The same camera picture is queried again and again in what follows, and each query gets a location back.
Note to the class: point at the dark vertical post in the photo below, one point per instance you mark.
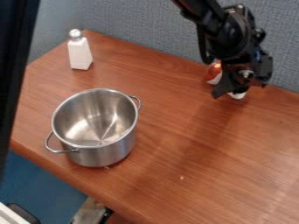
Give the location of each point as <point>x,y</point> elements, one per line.
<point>17,20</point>

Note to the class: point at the white and black floor object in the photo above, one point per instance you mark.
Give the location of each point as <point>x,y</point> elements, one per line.
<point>13,214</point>

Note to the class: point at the white salt shaker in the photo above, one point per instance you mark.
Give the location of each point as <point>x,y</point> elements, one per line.
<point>80,55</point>

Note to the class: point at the red and white toy mushroom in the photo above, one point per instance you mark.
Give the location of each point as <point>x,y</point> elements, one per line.
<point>212,78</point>

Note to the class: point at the stainless steel pot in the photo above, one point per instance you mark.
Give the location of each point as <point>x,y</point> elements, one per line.
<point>93,127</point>

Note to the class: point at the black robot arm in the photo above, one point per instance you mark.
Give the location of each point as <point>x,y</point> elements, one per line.
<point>229,42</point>

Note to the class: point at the grey table leg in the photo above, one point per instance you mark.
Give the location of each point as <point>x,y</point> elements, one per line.
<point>92,213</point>

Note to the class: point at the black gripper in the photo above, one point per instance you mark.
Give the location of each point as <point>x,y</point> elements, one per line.
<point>243,73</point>

